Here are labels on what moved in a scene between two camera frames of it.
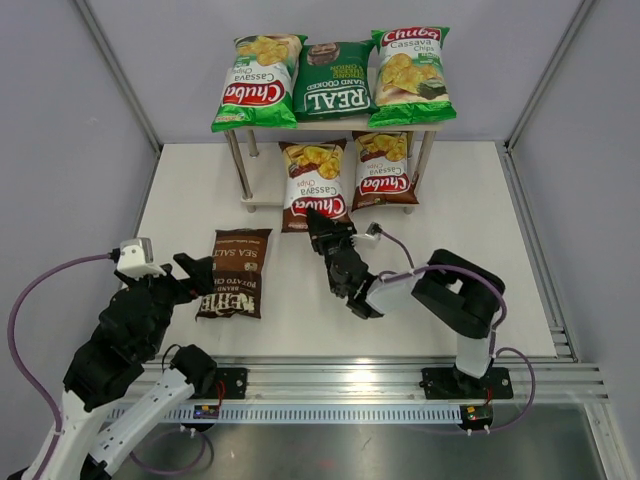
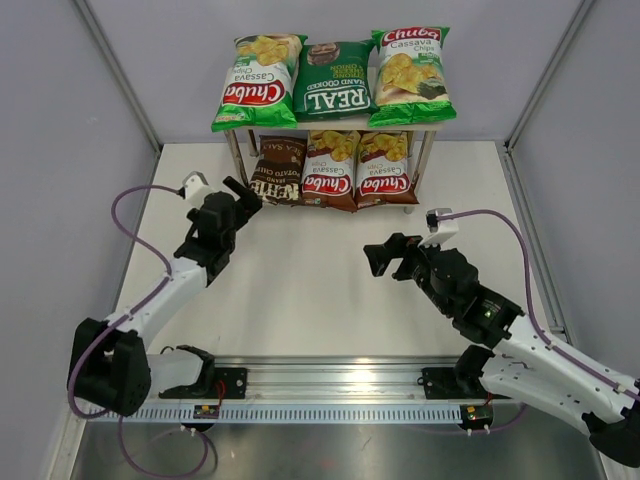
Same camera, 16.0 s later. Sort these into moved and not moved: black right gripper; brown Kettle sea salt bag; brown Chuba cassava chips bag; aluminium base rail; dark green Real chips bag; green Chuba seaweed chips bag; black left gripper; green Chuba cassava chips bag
Moved: black right gripper; brown Kettle sea salt bag; black left gripper
Not moved: green Chuba seaweed chips bag; dark green Real chips bag; green Chuba cassava chips bag; aluminium base rail; brown Chuba cassava chips bag
